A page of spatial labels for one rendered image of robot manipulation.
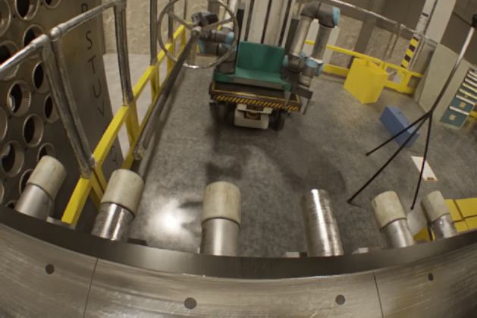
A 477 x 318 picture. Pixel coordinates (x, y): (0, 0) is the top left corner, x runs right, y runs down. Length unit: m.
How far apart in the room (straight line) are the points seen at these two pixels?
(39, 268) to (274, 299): 0.28
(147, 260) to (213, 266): 0.07
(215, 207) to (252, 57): 1.57
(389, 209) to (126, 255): 0.45
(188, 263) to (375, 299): 0.24
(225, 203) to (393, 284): 0.28
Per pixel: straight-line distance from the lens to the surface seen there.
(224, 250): 0.34
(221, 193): 0.38
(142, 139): 0.50
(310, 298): 0.30
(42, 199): 0.47
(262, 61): 1.87
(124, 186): 0.40
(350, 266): 0.31
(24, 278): 0.35
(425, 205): 0.65
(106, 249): 0.28
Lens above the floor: 1.20
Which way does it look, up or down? 41 degrees down
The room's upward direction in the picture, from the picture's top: 11 degrees clockwise
